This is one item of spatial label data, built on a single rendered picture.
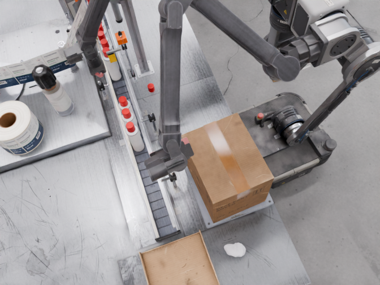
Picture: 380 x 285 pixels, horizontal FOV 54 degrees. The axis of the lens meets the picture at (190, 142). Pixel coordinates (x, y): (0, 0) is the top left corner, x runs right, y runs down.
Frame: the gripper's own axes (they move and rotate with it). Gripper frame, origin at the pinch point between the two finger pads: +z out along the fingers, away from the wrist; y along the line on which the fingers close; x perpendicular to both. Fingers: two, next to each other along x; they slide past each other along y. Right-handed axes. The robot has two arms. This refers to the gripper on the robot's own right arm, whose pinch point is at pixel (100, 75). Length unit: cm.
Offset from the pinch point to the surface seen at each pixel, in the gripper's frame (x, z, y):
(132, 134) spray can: 5.5, -2.2, 36.2
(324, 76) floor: 152, 101, -19
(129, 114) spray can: 6.9, -5.4, 28.3
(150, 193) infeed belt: 4, 14, 56
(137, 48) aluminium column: 19.8, -0.2, -8.8
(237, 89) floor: 86, 102, -33
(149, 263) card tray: -5, 19, 83
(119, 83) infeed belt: 6.5, 13.8, -3.3
